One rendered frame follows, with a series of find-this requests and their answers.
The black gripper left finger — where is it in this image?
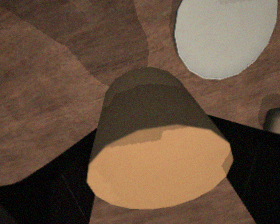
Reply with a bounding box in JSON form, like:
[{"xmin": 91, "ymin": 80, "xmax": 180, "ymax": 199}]
[{"xmin": 0, "ymin": 128, "xmax": 97, "ymax": 224}]

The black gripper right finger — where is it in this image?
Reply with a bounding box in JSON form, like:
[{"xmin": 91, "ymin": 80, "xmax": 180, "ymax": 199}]
[{"xmin": 207, "ymin": 114, "xmax": 280, "ymax": 224}]

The white round dish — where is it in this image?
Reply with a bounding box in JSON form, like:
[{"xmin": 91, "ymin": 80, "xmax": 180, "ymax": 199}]
[{"xmin": 173, "ymin": 0, "xmax": 278, "ymax": 79}]

